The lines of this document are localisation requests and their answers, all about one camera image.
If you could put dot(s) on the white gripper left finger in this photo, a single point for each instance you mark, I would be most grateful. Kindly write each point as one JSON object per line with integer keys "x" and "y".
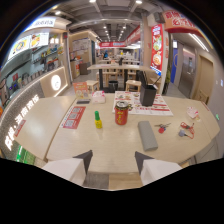
{"x": 66, "y": 168}

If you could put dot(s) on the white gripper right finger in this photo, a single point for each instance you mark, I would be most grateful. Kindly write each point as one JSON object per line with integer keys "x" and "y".
{"x": 156, "y": 170}

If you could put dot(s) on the gray rectangular box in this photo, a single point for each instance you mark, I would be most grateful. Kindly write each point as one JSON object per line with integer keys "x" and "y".
{"x": 147, "y": 135}

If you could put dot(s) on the black chopstick holder box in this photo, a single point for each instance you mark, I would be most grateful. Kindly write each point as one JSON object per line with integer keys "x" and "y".
{"x": 147, "y": 94}

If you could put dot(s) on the red key bunch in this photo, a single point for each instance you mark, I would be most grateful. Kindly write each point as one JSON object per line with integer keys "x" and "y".
{"x": 162, "y": 127}

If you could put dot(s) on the red QR code sticker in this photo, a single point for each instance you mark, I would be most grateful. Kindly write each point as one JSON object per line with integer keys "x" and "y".
{"x": 73, "y": 117}

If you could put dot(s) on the yellow bottle with green cap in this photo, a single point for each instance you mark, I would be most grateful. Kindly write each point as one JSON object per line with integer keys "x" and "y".
{"x": 98, "y": 120}

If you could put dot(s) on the red beverage can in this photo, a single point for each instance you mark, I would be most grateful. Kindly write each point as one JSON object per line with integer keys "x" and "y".
{"x": 121, "y": 113}

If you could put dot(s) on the printed menu placemat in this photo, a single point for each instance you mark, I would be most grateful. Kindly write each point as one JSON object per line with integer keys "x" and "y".
{"x": 143, "y": 104}

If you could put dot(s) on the wooden service counter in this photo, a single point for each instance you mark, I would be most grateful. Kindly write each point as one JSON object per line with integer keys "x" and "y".
{"x": 26, "y": 113}

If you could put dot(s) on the pink white plastic packet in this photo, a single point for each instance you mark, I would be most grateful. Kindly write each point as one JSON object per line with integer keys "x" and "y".
{"x": 192, "y": 112}

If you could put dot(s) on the black smartphone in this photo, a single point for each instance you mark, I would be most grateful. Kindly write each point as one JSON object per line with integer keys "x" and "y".
{"x": 83, "y": 101}

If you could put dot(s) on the white tissue pack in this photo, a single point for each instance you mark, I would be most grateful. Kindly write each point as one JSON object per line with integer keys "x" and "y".
{"x": 98, "y": 97}

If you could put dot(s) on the orange table sign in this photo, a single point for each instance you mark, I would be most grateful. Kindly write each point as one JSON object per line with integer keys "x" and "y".
{"x": 80, "y": 89}

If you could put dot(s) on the wooden stool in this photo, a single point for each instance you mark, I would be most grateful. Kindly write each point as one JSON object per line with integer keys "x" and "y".
{"x": 133, "y": 85}
{"x": 92, "y": 85}

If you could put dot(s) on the black trash bin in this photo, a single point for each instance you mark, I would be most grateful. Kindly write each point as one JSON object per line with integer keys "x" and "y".
{"x": 113, "y": 85}

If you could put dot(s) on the long wooden dining table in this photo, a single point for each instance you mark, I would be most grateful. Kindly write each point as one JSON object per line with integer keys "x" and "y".
{"x": 116, "y": 67}

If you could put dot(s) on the red vertical food poster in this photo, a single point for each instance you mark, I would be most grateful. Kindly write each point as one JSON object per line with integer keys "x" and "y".
{"x": 156, "y": 49}

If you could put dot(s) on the illuminated food menu board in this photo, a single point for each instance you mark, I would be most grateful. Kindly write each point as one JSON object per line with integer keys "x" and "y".
{"x": 28, "y": 42}

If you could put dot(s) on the red hanging banner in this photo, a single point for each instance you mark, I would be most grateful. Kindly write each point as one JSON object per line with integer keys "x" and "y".
{"x": 180, "y": 22}

